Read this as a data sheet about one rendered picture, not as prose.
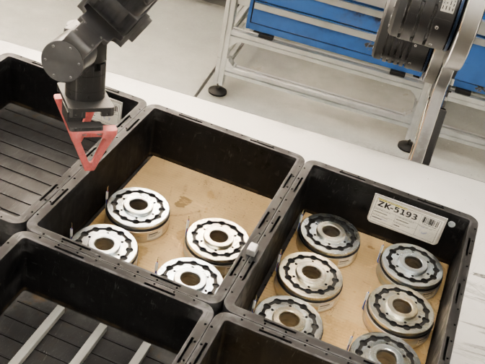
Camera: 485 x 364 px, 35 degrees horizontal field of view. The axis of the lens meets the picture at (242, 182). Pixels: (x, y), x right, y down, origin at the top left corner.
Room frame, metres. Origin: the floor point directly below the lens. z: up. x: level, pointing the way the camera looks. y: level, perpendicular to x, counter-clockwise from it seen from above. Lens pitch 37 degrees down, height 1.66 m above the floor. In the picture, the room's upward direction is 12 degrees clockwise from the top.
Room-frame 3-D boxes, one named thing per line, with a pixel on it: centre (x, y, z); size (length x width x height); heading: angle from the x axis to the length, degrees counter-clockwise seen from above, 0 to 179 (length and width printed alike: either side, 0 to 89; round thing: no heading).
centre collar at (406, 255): (0.95, -0.30, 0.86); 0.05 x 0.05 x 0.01
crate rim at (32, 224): (0.93, 0.09, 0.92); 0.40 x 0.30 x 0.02; 166
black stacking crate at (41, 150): (1.01, 0.38, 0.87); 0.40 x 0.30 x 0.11; 166
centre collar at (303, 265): (0.87, -0.13, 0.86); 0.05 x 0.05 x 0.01
